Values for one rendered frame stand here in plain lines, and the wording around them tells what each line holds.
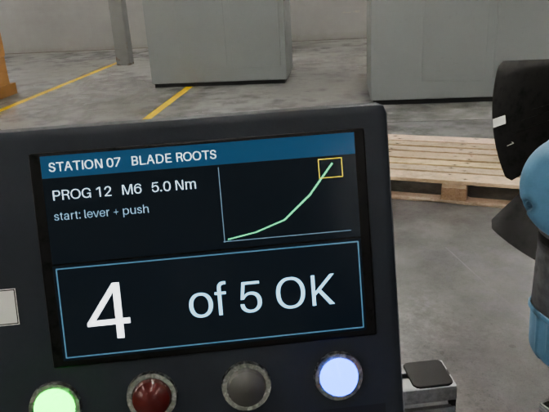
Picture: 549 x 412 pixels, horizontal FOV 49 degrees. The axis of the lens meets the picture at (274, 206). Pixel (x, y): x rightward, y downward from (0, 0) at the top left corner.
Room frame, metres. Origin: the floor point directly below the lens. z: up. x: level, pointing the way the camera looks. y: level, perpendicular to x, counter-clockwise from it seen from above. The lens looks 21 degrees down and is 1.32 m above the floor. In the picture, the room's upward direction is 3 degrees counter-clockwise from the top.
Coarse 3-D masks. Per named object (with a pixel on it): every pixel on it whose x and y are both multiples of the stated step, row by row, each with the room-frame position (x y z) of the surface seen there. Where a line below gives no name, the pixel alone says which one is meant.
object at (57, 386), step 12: (48, 384) 0.26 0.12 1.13; (60, 384) 0.26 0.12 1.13; (36, 396) 0.26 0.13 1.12; (48, 396) 0.26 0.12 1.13; (60, 396) 0.26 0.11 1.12; (72, 396) 0.26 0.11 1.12; (36, 408) 0.25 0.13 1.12; (48, 408) 0.25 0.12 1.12; (60, 408) 0.25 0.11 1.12; (72, 408) 0.26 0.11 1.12
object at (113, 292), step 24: (96, 264) 0.28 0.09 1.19; (120, 264) 0.28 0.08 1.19; (144, 264) 0.28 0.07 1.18; (72, 288) 0.28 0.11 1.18; (96, 288) 0.28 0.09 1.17; (120, 288) 0.28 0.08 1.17; (144, 288) 0.28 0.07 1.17; (72, 312) 0.27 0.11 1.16; (96, 312) 0.27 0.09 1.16; (120, 312) 0.28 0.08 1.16; (144, 312) 0.28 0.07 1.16; (72, 336) 0.27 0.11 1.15; (96, 336) 0.27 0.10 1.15; (120, 336) 0.27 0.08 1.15; (144, 336) 0.27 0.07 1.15
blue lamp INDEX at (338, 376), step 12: (324, 360) 0.27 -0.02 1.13; (336, 360) 0.27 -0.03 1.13; (348, 360) 0.27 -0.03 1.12; (324, 372) 0.27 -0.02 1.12; (336, 372) 0.27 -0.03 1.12; (348, 372) 0.27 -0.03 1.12; (360, 372) 0.27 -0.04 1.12; (324, 384) 0.27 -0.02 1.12; (336, 384) 0.26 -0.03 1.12; (348, 384) 0.27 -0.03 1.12; (360, 384) 0.27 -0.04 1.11; (336, 396) 0.27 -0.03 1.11; (348, 396) 0.27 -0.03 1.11
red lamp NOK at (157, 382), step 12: (144, 372) 0.27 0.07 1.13; (156, 372) 0.27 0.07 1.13; (132, 384) 0.26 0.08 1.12; (144, 384) 0.26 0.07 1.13; (156, 384) 0.26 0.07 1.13; (168, 384) 0.26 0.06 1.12; (132, 396) 0.26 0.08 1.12; (144, 396) 0.26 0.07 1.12; (156, 396) 0.26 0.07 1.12; (168, 396) 0.26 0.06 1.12; (132, 408) 0.26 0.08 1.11; (144, 408) 0.26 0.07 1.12; (156, 408) 0.26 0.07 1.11; (168, 408) 0.26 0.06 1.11
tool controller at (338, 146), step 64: (64, 128) 0.30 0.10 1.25; (128, 128) 0.30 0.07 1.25; (192, 128) 0.30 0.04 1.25; (256, 128) 0.31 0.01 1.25; (320, 128) 0.31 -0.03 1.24; (384, 128) 0.31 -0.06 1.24; (0, 192) 0.29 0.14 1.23; (64, 192) 0.29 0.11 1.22; (128, 192) 0.29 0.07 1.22; (192, 192) 0.29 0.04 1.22; (256, 192) 0.30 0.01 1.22; (320, 192) 0.30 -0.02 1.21; (384, 192) 0.30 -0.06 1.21; (0, 256) 0.28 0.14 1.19; (64, 256) 0.28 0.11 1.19; (128, 256) 0.28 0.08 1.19; (192, 256) 0.29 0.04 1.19; (256, 256) 0.29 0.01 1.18; (320, 256) 0.29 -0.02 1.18; (384, 256) 0.29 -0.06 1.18; (0, 320) 0.27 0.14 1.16; (192, 320) 0.28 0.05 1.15; (256, 320) 0.28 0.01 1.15; (320, 320) 0.28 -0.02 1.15; (384, 320) 0.28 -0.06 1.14; (0, 384) 0.26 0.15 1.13; (128, 384) 0.27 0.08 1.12; (192, 384) 0.27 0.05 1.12; (384, 384) 0.27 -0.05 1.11
